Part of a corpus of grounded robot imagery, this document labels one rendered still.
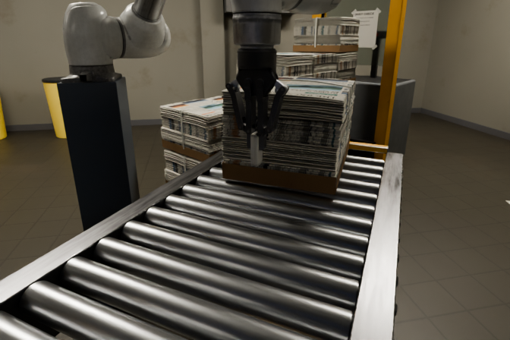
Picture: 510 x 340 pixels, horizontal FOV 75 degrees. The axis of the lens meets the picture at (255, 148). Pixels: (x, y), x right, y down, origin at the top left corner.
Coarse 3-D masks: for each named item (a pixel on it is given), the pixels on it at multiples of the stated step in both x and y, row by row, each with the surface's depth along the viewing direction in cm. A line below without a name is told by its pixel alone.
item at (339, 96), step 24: (288, 96) 73; (312, 96) 72; (336, 96) 72; (288, 120) 76; (312, 120) 73; (336, 120) 71; (240, 144) 81; (288, 144) 77; (312, 144) 75; (336, 144) 73; (288, 168) 79; (312, 168) 77; (336, 168) 77
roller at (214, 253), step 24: (144, 240) 63; (168, 240) 61; (192, 240) 60; (216, 264) 57; (240, 264) 55; (264, 264) 54; (288, 264) 54; (288, 288) 52; (312, 288) 50; (336, 288) 49
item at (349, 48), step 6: (294, 48) 242; (300, 48) 239; (306, 48) 236; (312, 48) 233; (318, 48) 230; (324, 48) 227; (330, 48) 224; (336, 48) 221; (342, 48) 223; (348, 48) 229; (354, 48) 236; (354, 78) 246
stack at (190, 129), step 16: (160, 112) 169; (176, 112) 160; (192, 112) 152; (208, 112) 152; (176, 128) 164; (192, 128) 155; (208, 128) 147; (192, 144) 157; (208, 144) 149; (176, 160) 170; (192, 160) 160; (176, 176) 173
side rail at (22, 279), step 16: (208, 160) 100; (192, 176) 88; (160, 192) 79; (176, 192) 81; (128, 208) 72; (144, 208) 72; (96, 224) 66; (112, 224) 66; (80, 240) 60; (96, 240) 60; (48, 256) 56; (64, 256) 56; (80, 256) 57; (16, 272) 52; (32, 272) 52; (48, 272) 52; (0, 288) 49; (16, 288) 49; (0, 304) 46; (16, 304) 48; (32, 320) 51
